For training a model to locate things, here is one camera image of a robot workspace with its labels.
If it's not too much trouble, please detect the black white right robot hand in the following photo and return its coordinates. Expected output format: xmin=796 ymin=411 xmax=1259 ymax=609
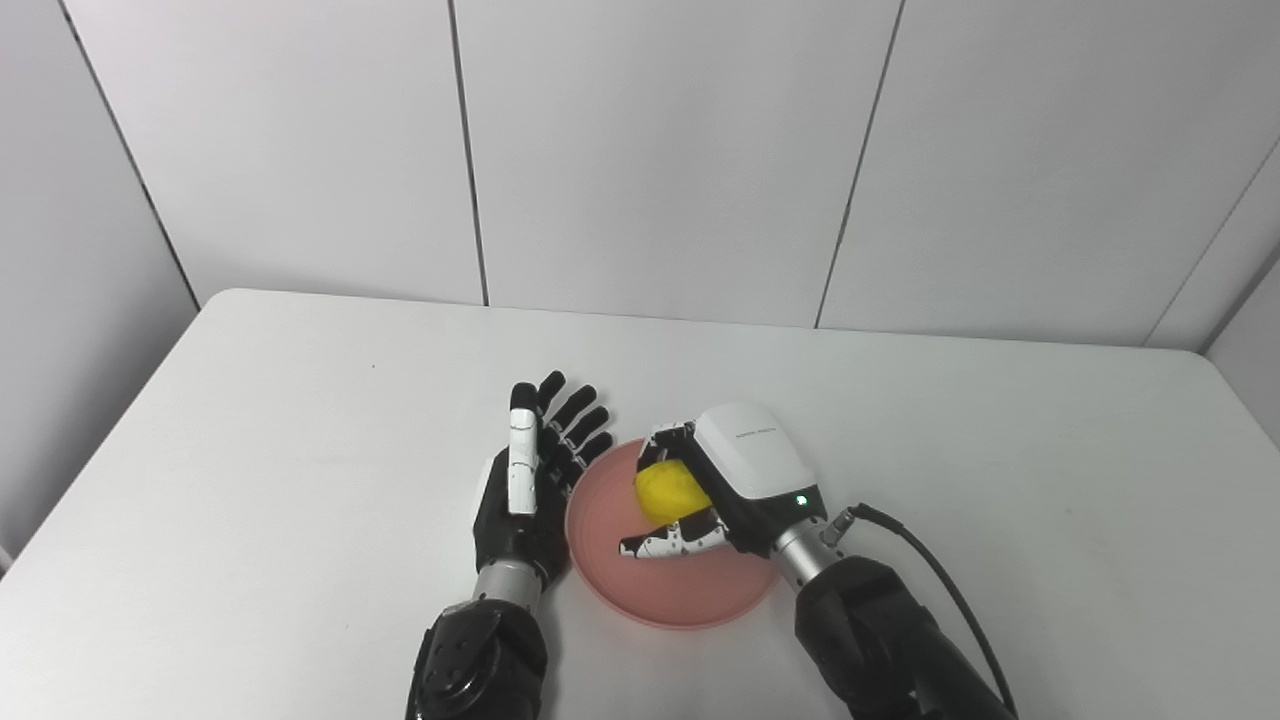
xmin=619 ymin=402 xmax=829 ymax=561

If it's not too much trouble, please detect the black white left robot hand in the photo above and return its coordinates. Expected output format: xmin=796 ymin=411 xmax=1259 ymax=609
xmin=472 ymin=371 xmax=615 ymax=581

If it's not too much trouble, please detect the yellow lemon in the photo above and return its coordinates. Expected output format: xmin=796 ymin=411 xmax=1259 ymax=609
xmin=634 ymin=458 xmax=713 ymax=527

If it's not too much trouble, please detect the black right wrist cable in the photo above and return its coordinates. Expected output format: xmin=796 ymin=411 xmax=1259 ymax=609
xmin=822 ymin=503 xmax=1019 ymax=720

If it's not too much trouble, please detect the pink round plate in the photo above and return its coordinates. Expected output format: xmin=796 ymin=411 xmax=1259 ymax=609
xmin=564 ymin=437 xmax=783 ymax=631

